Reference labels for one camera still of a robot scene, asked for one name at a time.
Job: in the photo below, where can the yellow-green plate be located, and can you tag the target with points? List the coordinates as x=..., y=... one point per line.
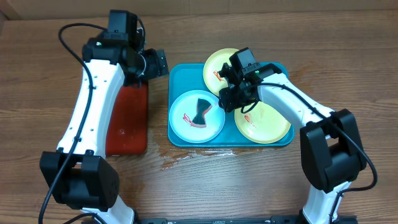
x=213, y=81
x=263, y=124

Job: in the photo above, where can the teal plastic tray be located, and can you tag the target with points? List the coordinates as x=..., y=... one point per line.
x=189, y=76

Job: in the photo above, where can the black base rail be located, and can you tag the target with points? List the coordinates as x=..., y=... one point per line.
x=276, y=219

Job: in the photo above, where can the light blue plate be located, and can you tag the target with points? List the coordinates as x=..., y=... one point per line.
x=184, y=109

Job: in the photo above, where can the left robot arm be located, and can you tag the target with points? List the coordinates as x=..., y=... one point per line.
x=77, y=172

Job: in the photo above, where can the black tray with red liquid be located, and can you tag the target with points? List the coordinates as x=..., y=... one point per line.
x=127, y=132

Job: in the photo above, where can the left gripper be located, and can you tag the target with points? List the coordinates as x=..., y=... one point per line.
x=156, y=67

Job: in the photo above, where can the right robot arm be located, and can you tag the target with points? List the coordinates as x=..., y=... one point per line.
x=331, y=150

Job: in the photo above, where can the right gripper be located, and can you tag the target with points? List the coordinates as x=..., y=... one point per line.
x=230, y=102

